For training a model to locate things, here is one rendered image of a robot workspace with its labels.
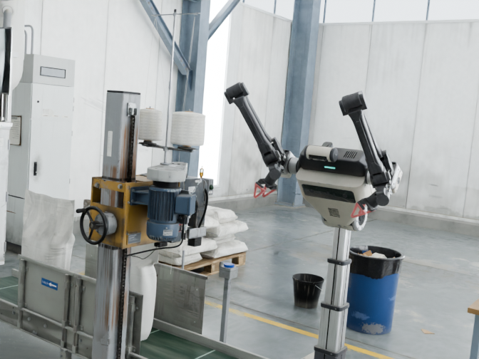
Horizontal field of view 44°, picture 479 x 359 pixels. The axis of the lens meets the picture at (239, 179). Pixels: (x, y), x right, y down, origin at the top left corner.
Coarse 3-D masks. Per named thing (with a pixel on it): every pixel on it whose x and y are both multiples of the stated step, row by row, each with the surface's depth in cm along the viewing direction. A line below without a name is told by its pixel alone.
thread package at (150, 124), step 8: (144, 112) 294; (152, 112) 294; (160, 112) 298; (144, 120) 294; (152, 120) 295; (160, 120) 298; (144, 128) 294; (152, 128) 295; (160, 128) 299; (144, 136) 295; (152, 136) 295; (160, 136) 299
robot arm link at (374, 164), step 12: (360, 96) 250; (360, 108) 253; (360, 120) 254; (360, 132) 256; (372, 144) 259; (372, 156) 260; (372, 168) 263; (384, 168) 265; (372, 180) 265; (384, 180) 264
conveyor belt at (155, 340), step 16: (0, 288) 405; (16, 288) 408; (16, 304) 377; (160, 336) 343; (176, 336) 345; (144, 352) 319; (160, 352) 321; (176, 352) 323; (192, 352) 324; (208, 352) 326
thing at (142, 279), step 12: (132, 252) 336; (144, 252) 331; (156, 252) 326; (132, 264) 329; (144, 264) 328; (132, 276) 328; (144, 276) 326; (156, 276) 335; (132, 288) 328; (144, 288) 327; (144, 300) 328; (144, 312) 329; (144, 324) 331; (144, 336) 333
